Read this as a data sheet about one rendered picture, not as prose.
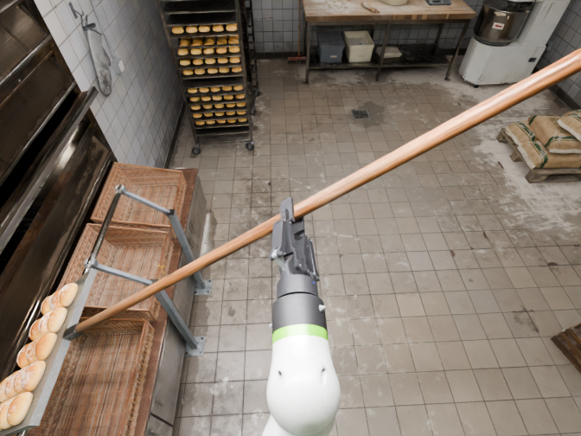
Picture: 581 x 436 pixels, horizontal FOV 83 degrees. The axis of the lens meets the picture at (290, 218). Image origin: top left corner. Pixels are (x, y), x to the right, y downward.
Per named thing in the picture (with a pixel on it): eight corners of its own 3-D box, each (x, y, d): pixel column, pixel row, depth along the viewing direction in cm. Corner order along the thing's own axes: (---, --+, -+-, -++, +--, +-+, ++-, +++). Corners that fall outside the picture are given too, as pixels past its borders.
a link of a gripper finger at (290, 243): (286, 276, 63) (282, 274, 62) (279, 227, 69) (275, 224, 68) (303, 269, 61) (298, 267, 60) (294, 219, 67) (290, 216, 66)
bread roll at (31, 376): (42, 362, 123) (26, 359, 120) (50, 360, 120) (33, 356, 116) (29, 393, 117) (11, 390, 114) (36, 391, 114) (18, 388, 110)
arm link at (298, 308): (342, 334, 55) (310, 317, 49) (287, 350, 60) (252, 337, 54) (337, 300, 59) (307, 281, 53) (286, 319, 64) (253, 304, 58)
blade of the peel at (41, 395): (98, 270, 136) (91, 267, 134) (38, 426, 101) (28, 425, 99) (57, 297, 152) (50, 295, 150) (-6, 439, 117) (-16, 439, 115)
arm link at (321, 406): (348, 426, 41) (261, 432, 41) (342, 439, 51) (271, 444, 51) (334, 319, 50) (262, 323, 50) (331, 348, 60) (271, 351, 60)
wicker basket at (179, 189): (106, 244, 229) (87, 219, 207) (126, 187, 265) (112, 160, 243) (177, 240, 231) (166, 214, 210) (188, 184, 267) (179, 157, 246)
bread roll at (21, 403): (29, 394, 117) (11, 391, 113) (37, 391, 113) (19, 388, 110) (15, 426, 110) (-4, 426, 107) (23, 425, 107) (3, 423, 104)
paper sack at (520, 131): (520, 150, 363) (527, 138, 351) (501, 131, 386) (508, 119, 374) (571, 145, 369) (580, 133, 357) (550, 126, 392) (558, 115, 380)
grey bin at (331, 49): (318, 63, 477) (319, 46, 458) (315, 48, 509) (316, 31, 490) (342, 62, 478) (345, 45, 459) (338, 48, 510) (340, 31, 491)
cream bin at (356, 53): (347, 62, 478) (349, 45, 459) (341, 48, 510) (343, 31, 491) (372, 61, 479) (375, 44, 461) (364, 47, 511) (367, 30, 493)
